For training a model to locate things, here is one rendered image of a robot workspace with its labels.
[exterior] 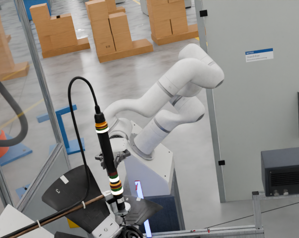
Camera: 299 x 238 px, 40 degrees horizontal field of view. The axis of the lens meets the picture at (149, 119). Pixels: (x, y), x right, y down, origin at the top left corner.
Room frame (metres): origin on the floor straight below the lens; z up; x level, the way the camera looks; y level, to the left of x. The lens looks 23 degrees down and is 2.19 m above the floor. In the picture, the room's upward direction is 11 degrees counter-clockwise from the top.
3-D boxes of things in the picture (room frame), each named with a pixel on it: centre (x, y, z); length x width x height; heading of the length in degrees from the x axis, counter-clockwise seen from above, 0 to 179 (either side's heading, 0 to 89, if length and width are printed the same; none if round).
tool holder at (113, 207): (1.31, 0.18, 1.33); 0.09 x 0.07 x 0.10; 115
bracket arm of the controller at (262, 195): (1.56, -0.52, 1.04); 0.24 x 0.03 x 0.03; 80
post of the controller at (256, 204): (1.58, -0.42, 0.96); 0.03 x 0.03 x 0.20; 80
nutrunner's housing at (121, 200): (1.32, 0.17, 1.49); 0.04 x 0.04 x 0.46
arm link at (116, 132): (1.48, 0.14, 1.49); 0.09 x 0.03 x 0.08; 80
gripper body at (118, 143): (1.42, 0.15, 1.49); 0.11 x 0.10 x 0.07; 170
